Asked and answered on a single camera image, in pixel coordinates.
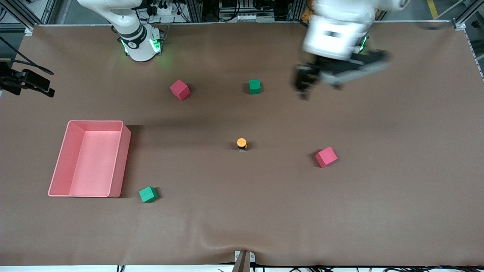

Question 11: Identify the orange objects pile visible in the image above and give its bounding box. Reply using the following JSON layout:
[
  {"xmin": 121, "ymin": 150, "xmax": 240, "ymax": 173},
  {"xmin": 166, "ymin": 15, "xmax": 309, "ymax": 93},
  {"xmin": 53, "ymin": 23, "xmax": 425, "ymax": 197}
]
[{"xmin": 301, "ymin": 0, "xmax": 316, "ymax": 21}]

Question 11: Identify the pink foam cube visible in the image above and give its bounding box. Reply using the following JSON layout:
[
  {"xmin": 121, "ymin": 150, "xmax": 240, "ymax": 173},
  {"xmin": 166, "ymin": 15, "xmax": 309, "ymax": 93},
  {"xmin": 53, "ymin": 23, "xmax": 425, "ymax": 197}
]
[
  {"xmin": 170, "ymin": 79, "xmax": 191, "ymax": 101},
  {"xmin": 315, "ymin": 147, "xmax": 338, "ymax": 168}
]

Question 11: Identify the pink plastic tray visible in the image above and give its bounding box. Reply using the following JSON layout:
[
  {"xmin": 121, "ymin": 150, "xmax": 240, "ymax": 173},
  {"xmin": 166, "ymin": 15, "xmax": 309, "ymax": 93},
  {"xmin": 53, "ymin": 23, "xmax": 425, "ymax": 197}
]
[{"xmin": 48, "ymin": 120, "xmax": 132, "ymax": 198}]

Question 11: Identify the brown table cloth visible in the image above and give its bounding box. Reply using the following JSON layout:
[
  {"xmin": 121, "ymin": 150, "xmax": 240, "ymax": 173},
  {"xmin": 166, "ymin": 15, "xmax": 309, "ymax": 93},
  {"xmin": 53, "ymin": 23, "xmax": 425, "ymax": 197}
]
[{"xmin": 0, "ymin": 21, "xmax": 484, "ymax": 267}]

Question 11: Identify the white power strip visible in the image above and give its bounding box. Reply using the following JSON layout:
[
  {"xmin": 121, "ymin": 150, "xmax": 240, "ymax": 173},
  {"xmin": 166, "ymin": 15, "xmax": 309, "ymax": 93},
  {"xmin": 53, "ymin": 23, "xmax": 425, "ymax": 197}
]
[{"xmin": 148, "ymin": 3, "xmax": 179, "ymax": 15}]

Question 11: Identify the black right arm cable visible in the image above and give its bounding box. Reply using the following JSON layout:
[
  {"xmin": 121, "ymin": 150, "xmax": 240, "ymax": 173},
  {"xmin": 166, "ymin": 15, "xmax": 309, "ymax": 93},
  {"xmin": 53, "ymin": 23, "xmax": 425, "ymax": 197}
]
[{"xmin": 0, "ymin": 36, "xmax": 54, "ymax": 75}]

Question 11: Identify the aluminium frame profile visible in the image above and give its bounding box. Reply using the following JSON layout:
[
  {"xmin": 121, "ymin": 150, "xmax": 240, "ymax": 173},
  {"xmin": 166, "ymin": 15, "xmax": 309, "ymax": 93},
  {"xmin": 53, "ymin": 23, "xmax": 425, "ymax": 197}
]
[
  {"xmin": 452, "ymin": 0, "xmax": 484, "ymax": 31},
  {"xmin": 0, "ymin": 0, "xmax": 57, "ymax": 31}
]

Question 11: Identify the grey metal bracket post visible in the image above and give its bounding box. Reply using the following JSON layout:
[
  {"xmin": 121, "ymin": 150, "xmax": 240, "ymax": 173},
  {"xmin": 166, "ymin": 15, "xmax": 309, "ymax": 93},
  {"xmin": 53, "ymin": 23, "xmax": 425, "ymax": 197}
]
[{"xmin": 234, "ymin": 250, "xmax": 256, "ymax": 272}]

